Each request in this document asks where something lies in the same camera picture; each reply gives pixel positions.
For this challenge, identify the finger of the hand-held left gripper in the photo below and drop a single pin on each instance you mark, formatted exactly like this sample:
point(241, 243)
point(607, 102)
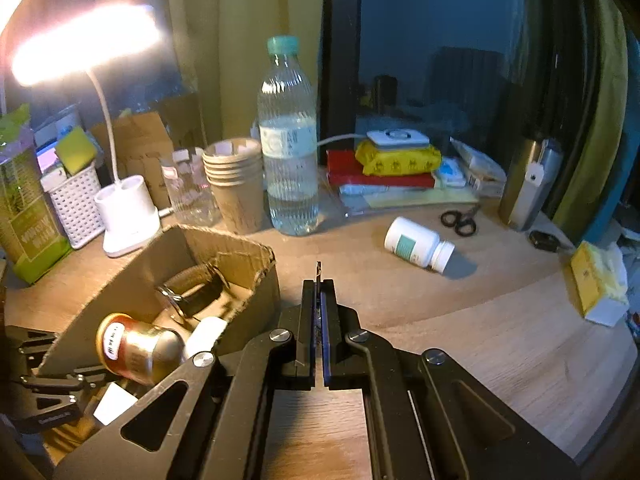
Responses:
point(55, 382)
point(30, 340)

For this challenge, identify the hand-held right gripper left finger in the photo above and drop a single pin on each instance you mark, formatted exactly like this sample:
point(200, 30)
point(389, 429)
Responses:
point(309, 320)

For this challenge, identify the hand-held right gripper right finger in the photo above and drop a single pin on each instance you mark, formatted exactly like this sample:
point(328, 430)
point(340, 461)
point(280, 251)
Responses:
point(327, 320)

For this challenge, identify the thin dark tool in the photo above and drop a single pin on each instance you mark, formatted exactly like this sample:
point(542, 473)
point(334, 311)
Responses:
point(317, 270)

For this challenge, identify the white card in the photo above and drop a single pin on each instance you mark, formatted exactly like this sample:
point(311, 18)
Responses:
point(115, 404)

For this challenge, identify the brown cardboard box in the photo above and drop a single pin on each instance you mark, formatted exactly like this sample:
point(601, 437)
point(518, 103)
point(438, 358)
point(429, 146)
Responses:
point(240, 270)

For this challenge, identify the gold can with red label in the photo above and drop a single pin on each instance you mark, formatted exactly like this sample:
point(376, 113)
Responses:
point(140, 347)

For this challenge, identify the white pill bottle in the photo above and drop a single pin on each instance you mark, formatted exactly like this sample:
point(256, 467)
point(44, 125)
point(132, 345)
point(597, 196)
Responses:
point(412, 245)

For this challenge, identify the green carton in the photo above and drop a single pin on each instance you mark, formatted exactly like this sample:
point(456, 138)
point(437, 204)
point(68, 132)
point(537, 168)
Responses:
point(30, 220)

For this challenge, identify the brown paper cup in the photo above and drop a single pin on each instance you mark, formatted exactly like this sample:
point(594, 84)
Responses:
point(232, 149)
point(235, 177)
point(240, 205)
point(232, 163)
point(234, 170)

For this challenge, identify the white woven plastic basket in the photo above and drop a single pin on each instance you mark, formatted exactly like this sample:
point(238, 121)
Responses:
point(75, 210)

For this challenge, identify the clear plastic tray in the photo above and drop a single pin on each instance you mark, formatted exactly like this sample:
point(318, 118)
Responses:
point(400, 200)

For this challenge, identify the clear plastic water bottle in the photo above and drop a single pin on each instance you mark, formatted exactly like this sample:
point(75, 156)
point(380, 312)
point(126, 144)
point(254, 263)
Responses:
point(290, 180)

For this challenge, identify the red book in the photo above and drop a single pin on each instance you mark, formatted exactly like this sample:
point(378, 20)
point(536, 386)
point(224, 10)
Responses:
point(345, 167)

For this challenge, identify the white desk lamp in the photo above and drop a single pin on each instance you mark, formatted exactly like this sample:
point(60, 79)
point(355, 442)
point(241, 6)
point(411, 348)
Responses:
point(125, 215)

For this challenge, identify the floral print glass cup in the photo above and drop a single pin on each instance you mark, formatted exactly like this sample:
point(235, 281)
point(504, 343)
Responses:
point(192, 195)

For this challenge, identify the yellow wipes pack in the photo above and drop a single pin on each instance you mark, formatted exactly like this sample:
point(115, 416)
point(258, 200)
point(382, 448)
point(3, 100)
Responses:
point(397, 160)

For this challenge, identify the blue white packet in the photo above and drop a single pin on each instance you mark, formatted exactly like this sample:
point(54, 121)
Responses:
point(451, 172)

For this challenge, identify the white flat device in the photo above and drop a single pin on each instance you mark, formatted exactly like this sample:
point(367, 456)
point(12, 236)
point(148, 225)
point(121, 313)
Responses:
point(397, 138)

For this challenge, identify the yellow green sponge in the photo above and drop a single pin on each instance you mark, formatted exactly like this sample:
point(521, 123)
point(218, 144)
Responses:
point(76, 149)

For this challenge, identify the stack of white boxes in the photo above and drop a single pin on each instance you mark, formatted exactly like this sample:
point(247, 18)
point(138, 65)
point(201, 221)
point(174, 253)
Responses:
point(480, 170)

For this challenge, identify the brown cardboard lamp package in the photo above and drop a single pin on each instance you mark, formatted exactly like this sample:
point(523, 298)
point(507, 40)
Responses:
point(145, 150)

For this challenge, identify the black key fob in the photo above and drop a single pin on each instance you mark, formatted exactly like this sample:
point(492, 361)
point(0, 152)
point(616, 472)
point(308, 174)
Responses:
point(544, 241)

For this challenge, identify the steel thermos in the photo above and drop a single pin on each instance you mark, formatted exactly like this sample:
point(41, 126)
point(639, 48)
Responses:
point(527, 185)

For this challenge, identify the yellow tissue box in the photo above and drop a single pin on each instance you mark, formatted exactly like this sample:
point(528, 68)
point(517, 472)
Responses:
point(590, 285)

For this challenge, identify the yellow green curtain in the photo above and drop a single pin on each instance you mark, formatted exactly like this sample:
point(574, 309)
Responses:
point(230, 50)

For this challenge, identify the hanging green jacket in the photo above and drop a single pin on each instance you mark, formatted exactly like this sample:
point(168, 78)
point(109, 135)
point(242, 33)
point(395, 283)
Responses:
point(595, 110)

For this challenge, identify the black vertical post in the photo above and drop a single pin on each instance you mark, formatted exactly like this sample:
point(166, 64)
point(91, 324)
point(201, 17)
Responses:
point(340, 45)

